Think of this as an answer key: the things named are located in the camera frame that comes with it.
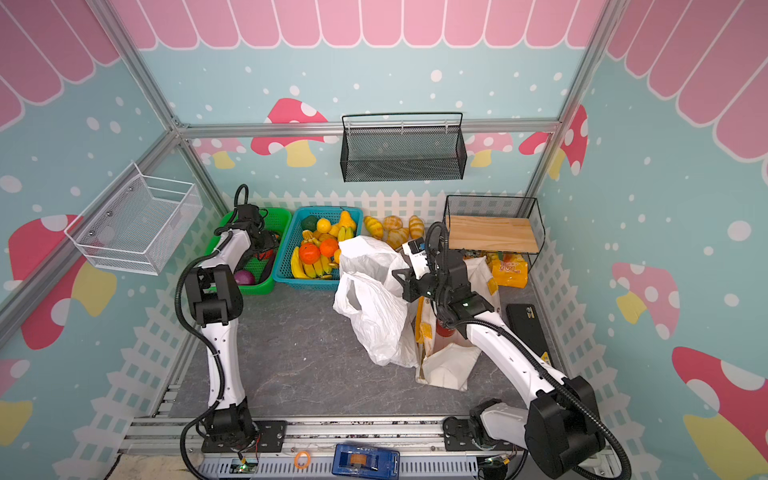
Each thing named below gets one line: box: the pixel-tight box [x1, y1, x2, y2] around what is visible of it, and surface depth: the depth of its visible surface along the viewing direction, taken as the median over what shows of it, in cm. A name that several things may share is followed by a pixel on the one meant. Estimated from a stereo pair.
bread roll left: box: [364, 216, 384, 239], surface depth 119 cm
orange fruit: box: [299, 242, 321, 265], surface depth 104 cm
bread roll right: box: [409, 215, 425, 239], surface depth 119 cm
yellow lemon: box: [317, 218, 332, 234], surface depth 112 cm
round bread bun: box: [383, 215, 403, 231], surface depth 119 cm
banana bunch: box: [290, 246, 341, 279], surface depth 104 cm
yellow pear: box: [338, 210, 356, 228], surface depth 114 cm
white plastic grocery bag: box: [333, 235, 419, 369], surface depth 68 cm
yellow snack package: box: [487, 253, 529, 296], surface depth 101 cm
